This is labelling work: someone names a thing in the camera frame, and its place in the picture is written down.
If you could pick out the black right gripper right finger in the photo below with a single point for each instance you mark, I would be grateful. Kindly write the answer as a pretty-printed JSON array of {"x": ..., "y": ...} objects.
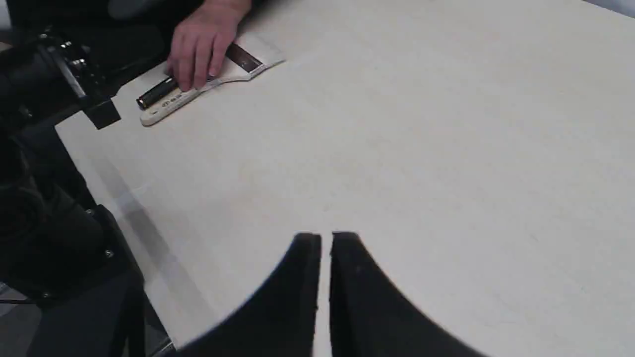
[{"x": 370, "y": 317}]

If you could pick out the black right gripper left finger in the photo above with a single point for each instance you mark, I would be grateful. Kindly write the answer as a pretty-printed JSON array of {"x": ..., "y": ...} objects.
[{"x": 280, "y": 317}]

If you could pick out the black gold precision screwdriver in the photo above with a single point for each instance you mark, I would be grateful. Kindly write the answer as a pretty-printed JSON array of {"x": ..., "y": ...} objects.
[{"x": 157, "y": 93}]

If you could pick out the person's open hand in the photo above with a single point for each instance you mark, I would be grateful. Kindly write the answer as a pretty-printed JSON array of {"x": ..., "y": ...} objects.
[{"x": 200, "y": 41}]

